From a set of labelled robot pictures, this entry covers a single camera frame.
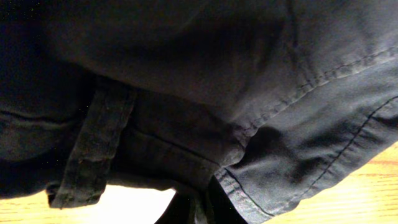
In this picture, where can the navy blue shorts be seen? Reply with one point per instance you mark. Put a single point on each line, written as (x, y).
(244, 108)

